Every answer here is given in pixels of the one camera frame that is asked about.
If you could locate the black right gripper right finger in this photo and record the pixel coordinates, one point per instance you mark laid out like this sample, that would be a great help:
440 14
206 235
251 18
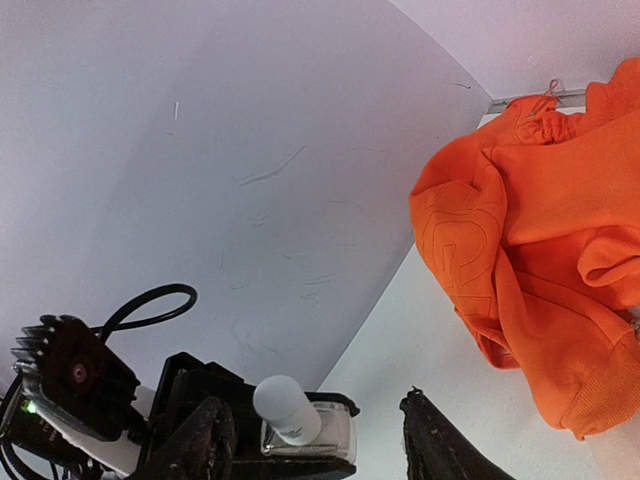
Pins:
436 450

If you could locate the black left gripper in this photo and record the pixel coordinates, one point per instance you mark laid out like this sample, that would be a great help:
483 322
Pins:
186 382

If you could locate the orange sweatshirt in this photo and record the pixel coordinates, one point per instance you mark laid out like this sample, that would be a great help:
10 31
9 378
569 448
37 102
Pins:
530 225

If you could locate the clear nail polish bottle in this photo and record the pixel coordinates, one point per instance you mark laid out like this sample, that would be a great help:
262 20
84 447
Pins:
305 425

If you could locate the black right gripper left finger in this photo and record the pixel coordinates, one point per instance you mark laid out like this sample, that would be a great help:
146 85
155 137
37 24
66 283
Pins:
201 448

